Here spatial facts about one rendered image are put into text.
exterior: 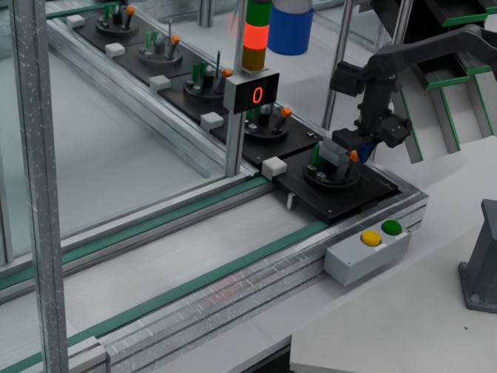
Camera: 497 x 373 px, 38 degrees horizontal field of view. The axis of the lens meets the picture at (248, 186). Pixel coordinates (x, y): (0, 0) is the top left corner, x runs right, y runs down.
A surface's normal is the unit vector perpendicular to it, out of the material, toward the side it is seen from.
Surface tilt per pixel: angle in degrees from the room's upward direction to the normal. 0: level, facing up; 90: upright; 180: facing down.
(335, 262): 90
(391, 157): 0
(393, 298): 0
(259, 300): 90
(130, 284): 0
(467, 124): 45
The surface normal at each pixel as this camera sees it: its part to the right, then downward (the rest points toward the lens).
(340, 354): 0.10, -0.81
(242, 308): 0.63, 0.50
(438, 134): 0.42, -0.19
